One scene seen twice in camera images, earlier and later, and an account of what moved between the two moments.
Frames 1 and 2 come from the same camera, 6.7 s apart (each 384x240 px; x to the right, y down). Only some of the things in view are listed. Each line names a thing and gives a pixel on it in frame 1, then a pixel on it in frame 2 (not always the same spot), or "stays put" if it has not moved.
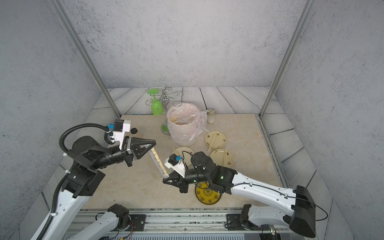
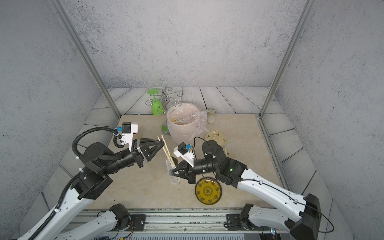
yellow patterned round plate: x=206 y=195 stays put
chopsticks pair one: x=157 y=160 → x=169 y=158
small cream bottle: x=211 y=118 stays put
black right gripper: x=174 y=177 → x=190 y=174
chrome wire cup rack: x=164 y=97 stays put
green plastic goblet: x=156 y=105 stays put
